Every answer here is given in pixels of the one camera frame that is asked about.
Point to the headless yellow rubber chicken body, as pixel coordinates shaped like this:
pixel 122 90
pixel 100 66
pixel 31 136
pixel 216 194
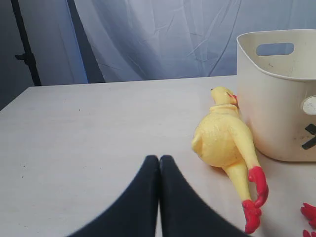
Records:
pixel 223 140

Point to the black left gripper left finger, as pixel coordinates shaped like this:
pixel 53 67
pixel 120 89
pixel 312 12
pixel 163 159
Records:
pixel 134 213

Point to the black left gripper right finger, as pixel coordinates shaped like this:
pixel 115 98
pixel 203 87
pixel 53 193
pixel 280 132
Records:
pixel 183 213

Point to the blue-white backdrop curtain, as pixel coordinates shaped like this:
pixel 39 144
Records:
pixel 93 41

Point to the white bin marked X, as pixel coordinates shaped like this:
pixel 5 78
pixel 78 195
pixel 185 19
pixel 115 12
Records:
pixel 276 91

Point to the yellow rubber chicken whole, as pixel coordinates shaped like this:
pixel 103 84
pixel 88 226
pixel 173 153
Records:
pixel 309 212

